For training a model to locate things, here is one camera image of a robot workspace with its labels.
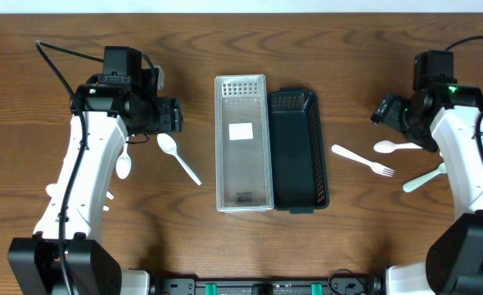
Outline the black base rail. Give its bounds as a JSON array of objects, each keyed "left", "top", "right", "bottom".
[{"left": 158, "top": 274, "right": 386, "bottom": 295}]

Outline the clear plastic basket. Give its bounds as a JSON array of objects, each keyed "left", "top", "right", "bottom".
[{"left": 214, "top": 75, "right": 274, "bottom": 213}]

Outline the pale green plastic fork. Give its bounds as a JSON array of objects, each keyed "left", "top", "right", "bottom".
[{"left": 402, "top": 162, "right": 447, "bottom": 193}]

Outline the small white spoon under arm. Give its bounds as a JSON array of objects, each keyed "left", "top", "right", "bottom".
[{"left": 115, "top": 143, "right": 132, "bottom": 179}]

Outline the dark green plastic basket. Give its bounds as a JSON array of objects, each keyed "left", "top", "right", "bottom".
[{"left": 267, "top": 88, "right": 330, "bottom": 214}]

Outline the white plastic fork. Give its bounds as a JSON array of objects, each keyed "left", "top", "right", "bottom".
[{"left": 331, "top": 144, "right": 395, "bottom": 177}]

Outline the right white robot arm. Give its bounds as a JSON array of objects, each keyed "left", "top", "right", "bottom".
[{"left": 371, "top": 51, "right": 483, "bottom": 294}]

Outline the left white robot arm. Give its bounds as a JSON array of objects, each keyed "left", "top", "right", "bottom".
[{"left": 7, "top": 46, "right": 183, "bottom": 294}]

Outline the white label sticker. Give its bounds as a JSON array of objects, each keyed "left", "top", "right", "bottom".
[{"left": 228, "top": 123, "right": 254, "bottom": 141}]

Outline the white plastic spoon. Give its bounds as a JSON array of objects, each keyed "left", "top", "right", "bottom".
[{"left": 156, "top": 134, "right": 202, "bottom": 186}]

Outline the cream plastic spoon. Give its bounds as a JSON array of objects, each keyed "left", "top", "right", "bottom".
[{"left": 373, "top": 140, "right": 421, "bottom": 154}]

